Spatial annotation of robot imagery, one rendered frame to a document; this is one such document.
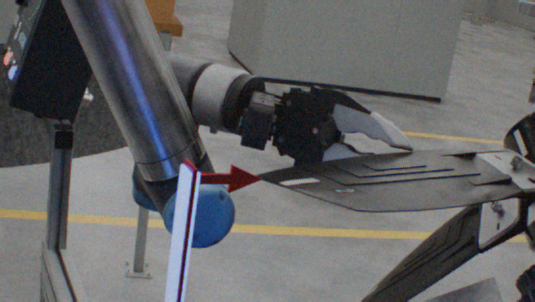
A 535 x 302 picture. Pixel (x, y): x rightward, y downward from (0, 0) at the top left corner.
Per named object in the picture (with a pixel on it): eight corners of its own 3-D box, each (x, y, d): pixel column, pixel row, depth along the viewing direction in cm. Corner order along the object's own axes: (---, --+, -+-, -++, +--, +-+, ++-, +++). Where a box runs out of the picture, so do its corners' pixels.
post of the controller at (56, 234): (66, 249, 112) (74, 130, 106) (48, 249, 111) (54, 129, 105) (63, 241, 114) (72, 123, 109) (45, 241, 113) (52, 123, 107)
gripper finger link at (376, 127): (429, 119, 78) (352, 101, 82) (415, 121, 73) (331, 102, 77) (423, 147, 79) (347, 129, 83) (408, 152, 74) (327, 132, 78)
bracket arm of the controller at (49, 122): (73, 150, 107) (74, 130, 106) (53, 149, 106) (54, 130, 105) (52, 106, 127) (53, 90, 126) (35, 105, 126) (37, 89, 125)
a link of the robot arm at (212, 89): (199, 63, 83) (185, 132, 84) (233, 72, 81) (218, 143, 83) (232, 64, 89) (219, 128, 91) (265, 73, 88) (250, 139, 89)
